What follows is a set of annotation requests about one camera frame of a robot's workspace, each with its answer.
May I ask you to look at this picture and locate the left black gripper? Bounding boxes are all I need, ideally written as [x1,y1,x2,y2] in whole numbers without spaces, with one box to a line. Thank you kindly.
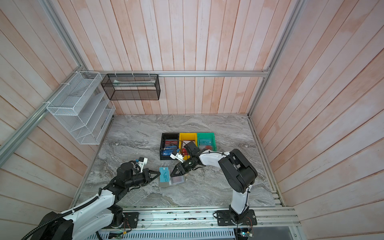
[125,168,161,188]

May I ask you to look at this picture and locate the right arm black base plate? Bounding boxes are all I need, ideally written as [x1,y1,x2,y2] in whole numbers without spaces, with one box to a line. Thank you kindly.
[213,209,258,227]

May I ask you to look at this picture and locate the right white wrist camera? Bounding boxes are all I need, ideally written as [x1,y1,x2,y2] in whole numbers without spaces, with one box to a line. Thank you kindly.
[170,149,184,163]

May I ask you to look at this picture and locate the black corrugated cable conduit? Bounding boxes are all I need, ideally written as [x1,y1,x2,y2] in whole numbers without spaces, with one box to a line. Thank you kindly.
[20,194,100,240]

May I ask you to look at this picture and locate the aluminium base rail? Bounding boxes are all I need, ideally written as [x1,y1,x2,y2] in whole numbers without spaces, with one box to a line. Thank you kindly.
[98,206,302,232]

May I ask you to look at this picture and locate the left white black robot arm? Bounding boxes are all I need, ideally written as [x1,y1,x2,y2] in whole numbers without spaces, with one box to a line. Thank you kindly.
[23,161,161,240]

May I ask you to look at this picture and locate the white wire mesh shelf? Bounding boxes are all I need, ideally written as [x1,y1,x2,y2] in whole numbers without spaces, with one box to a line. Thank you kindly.
[47,72,116,145]

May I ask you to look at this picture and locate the red card in black bin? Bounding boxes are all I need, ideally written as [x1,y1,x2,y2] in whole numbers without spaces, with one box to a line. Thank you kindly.
[164,140,179,147]

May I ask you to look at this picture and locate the yellow plastic bin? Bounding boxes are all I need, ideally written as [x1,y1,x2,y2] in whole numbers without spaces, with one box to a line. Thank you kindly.
[179,133,198,161]

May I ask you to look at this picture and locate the left aluminium wall rail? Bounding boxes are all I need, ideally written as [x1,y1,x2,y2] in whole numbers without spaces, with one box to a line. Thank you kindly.
[1,66,86,167]

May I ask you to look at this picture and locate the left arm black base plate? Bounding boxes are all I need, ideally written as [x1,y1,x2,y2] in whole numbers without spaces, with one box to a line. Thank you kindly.
[114,212,139,230]

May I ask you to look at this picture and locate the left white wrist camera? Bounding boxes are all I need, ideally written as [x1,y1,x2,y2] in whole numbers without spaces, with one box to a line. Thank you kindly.
[135,157,148,173]

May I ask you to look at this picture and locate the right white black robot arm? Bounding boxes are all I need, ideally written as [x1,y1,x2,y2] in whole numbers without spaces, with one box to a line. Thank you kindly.
[170,142,258,226]

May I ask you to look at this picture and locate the grey card holder wallet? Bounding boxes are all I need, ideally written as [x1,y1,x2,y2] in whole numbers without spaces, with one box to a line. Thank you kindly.
[159,176,185,188]

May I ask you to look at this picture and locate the green plastic bin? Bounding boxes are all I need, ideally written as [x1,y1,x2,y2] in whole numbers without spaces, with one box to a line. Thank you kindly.
[197,133,217,151]

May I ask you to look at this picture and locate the blue card in black bin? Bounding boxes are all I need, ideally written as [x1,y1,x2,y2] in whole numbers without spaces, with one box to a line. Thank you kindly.
[161,149,175,157]

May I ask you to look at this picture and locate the horizontal aluminium wall rail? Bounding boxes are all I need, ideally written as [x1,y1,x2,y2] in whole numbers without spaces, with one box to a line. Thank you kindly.
[98,70,270,78]

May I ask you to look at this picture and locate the black wire mesh basket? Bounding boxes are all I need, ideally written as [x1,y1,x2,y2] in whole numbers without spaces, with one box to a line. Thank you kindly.
[101,73,161,101]

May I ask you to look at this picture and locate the black plastic bin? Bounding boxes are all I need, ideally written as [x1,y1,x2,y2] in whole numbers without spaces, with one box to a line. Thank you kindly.
[159,133,180,161]

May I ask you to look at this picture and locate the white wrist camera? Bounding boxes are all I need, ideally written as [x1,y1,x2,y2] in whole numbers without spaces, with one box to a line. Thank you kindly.
[170,149,184,163]
[135,157,148,173]

